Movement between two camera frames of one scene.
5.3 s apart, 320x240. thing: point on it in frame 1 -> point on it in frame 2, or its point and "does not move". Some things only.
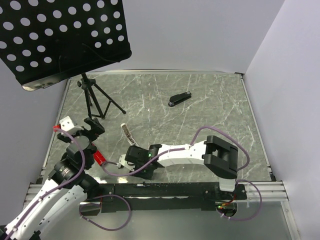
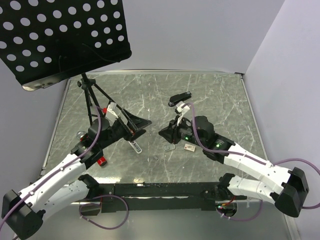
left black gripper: (97, 129) -> (130, 134)
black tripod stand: (86, 83) does not move
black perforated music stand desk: (42, 42) does not move
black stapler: (176, 99) does not move
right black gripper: (147, 176) -> (171, 133)
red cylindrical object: (99, 157) does not move
